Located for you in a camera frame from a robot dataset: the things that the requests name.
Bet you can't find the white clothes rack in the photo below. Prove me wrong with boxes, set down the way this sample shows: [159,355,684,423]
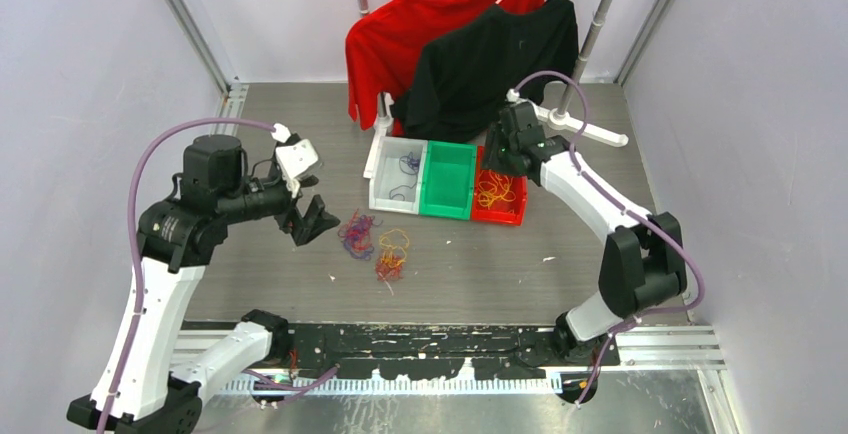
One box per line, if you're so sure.
[357,0,629,179]

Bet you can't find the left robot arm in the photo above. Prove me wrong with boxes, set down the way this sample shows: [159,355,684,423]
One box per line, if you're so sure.
[66,132,339,433]

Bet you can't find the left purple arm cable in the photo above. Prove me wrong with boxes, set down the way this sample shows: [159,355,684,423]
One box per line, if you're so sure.
[95,117,339,434]

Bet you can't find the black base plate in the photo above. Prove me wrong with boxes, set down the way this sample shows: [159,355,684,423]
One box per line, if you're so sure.
[252,323,619,381]

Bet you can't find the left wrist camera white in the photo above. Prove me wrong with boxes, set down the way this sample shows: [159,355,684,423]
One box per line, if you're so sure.
[271,123,322,197]

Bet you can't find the red plastic bin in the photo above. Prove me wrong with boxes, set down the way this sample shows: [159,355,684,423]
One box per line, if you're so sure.
[470,146,527,226]

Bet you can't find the purple red cable bundle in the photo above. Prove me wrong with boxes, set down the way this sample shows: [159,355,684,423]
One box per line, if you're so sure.
[336,210,384,262]

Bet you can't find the black t-shirt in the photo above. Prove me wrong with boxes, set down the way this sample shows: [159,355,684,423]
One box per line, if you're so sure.
[392,0,579,143]

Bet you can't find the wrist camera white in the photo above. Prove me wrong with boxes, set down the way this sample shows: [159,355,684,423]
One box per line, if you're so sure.
[271,123,322,197]
[506,89,523,104]

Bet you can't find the white plastic bin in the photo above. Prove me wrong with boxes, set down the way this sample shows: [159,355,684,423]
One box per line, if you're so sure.
[369,137,428,215]

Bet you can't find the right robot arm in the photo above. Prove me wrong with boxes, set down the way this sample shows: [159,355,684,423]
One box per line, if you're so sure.
[482,101,688,365]

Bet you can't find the red t-shirt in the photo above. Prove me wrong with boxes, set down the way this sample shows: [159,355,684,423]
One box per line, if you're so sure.
[344,0,549,138]

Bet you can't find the green plastic bin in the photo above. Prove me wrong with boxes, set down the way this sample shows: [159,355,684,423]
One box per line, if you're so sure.
[419,141,477,221]

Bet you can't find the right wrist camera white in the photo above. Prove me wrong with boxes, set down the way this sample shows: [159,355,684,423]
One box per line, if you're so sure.
[506,89,523,104]

